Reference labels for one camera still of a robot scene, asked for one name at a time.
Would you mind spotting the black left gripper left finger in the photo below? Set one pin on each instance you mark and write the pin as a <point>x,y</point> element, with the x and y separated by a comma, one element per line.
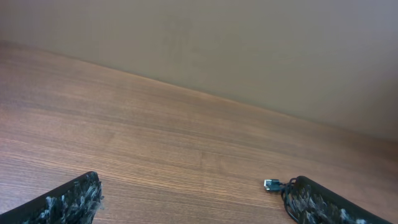
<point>75,202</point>

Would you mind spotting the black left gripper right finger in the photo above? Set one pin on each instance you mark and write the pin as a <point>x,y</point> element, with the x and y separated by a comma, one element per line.
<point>306,201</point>

